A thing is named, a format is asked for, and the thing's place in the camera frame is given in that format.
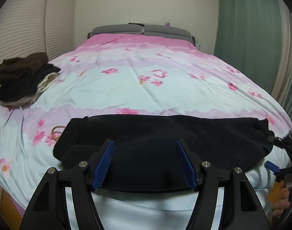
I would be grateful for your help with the beige curtain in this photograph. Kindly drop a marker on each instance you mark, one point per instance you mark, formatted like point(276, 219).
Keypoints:
point(288, 52)

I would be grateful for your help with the person's right hand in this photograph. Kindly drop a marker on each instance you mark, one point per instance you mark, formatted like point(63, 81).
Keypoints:
point(283, 202)

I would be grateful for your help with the cream folded garment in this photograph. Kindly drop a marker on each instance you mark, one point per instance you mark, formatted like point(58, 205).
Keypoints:
point(47, 82)

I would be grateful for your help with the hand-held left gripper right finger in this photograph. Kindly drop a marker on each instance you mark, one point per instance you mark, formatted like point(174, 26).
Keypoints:
point(186, 164)

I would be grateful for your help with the pile of folded clothes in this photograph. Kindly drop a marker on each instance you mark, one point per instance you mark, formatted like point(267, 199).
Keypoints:
point(19, 87)

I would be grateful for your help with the grey headboard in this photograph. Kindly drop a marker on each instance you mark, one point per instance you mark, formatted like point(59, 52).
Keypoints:
point(117, 30)

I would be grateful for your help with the brown folded garment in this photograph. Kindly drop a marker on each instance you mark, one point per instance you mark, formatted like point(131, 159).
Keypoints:
point(21, 64)

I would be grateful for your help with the white slatted blind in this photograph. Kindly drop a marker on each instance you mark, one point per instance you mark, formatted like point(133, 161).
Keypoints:
point(23, 28)

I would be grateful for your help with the floral pink bed cover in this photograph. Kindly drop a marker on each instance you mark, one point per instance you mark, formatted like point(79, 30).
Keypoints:
point(141, 86)

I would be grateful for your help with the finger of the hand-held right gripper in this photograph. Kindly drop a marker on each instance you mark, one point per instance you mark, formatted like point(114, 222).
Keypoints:
point(288, 140)
point(272, 165)

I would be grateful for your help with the beige rubber band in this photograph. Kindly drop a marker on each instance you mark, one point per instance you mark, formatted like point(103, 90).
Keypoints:
point(56, 127)
point(50, 137)

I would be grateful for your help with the wooden bed frame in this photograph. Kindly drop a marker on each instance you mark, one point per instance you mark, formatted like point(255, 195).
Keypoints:
point(3, 202)

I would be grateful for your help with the green curtain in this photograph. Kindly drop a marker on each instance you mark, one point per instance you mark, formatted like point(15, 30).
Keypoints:
point(246, 28)

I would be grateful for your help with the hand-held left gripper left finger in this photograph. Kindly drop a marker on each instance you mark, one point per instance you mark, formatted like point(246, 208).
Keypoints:
point(103, 164)

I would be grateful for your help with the black pants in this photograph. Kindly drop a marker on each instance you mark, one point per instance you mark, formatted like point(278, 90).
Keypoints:
point(146, 139)

